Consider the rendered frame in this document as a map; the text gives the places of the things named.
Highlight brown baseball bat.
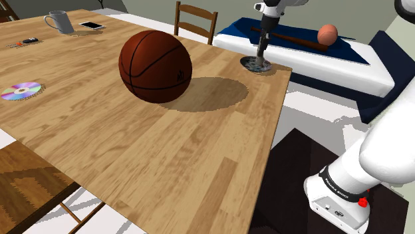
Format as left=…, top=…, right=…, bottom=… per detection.
left=249, top=27, right=330, bottom=53

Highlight patterned round disc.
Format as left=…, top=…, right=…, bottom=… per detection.
left=239, top=55, right=273, bottom=73

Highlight pinkish orange ball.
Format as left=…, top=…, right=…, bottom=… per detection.
left=317, top=24, right=339, bottom=47

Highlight white bed with navy blanket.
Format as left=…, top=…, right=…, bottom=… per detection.
left=212, top=17, right=415, bottom=125

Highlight wooden chair with slat back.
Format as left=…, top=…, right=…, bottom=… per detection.
left=174, top=1, right=219, bottom=46

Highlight brown basketball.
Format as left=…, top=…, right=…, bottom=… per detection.
left=118, top=29, right=194, bottom=104

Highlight dark robot stand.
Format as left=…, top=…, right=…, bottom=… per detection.
left=249, top=127, right=410, bottom=234

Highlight white smartphone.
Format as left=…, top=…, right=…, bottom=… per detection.
left=78, top=21, right=105, bottom=31

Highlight light wooden table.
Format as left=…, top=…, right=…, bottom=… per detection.
left=0, top=8, right=293, bottom=234

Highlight grey mug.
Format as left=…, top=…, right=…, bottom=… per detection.
left=43, top=10, right=75, bottom=35

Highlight black car key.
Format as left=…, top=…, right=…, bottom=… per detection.
left=6, top=37, right=39, bottom=49

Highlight shiny compact disc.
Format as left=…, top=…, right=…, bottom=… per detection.
left=1, top=81, right=43, bottom=101

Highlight wooden chair with patterned seat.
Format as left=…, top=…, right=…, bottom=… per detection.
left=0, top=140, right=106, bottom=234

